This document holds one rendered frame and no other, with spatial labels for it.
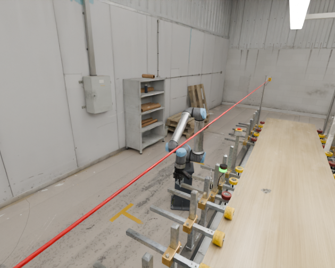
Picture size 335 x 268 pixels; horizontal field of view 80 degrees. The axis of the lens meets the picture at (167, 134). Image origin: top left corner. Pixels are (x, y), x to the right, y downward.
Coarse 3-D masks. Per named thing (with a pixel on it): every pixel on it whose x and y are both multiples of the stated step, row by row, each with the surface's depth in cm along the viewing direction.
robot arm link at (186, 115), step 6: (186, 114) 221; (180, 120) 215; (186, 120) 216; (180, 126) 208; (174, 132) 203; (180, 132) 203; (174, 138) 196; (168, 144) 191; (174, 144) 190; (168, 150) 191
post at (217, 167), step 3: (216, 165) 166; (219, 165) 165; (216, 168) 166; (219, 168) 166; (216, 171) 167; (216, 174) 168; (216, 177) 169; (213, 180) 171; (216, 180) 170; (213, 183) 172; (216, 183) 171; (213, 186) 173; (216, 186) 171; (213, 189) 174; (216, 189) 174
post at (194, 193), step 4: (192, 192) 124; (196, 192) 124; (192, 196) 124; (196, 196) 124; (192, 200) 125; (196, 200) 126; (192, 204) 126; (196, 204) 128; (192, 208) 127; (196, 208) 130; (192, 212) 128; (192, 216) 129; (192, 232) 133; (188, 236) 136; (192, 236) 135; (188, 240) 137; (192, 240) 137; (188, 244) 138; (192, 244) 139
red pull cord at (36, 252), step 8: (224, 112) 122; (192, 136) 83; (160, 160) 62; (152, 168) 59; (128, 184) 50; (104, 200) 44; (96, 208) 42; (88, 216) 40; (72, 224) 38; (64, 232) 36; (56, 240) 35; (40, 248) 33; (32, 256) 32; (24, 264) 31
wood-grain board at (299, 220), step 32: (288, 128) 337; (256, 160) 225; (288, 160) 227; (320, 160) 229; (256, 192) 170; (288, 192) 171; (320, 192) 172; (224, 224) 136; (256, 224) 136; (288, 224) 137; (320, 224) 138; (224, 256) 114; (256, 256) 114; (288, 256) 114; (320, 256) 115
